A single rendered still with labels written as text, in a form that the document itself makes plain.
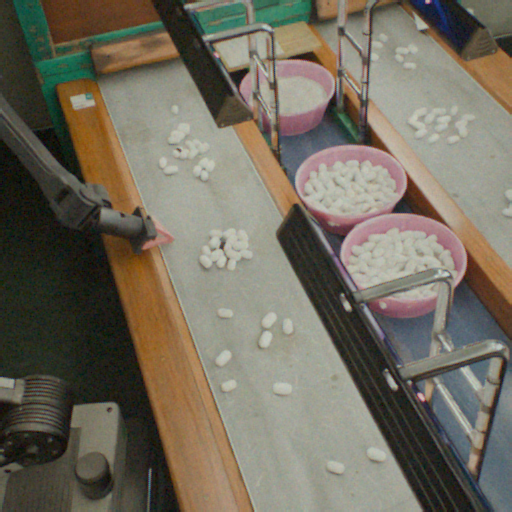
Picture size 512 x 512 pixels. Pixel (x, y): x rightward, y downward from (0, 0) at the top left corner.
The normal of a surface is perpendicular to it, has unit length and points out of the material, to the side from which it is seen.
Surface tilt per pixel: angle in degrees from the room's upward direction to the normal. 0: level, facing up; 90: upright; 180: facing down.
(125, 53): 67
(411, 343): 0
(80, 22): 90
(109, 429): 0
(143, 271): 0
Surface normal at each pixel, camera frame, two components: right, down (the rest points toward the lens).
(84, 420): -0.07, -0.70
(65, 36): 0.32, 0.66
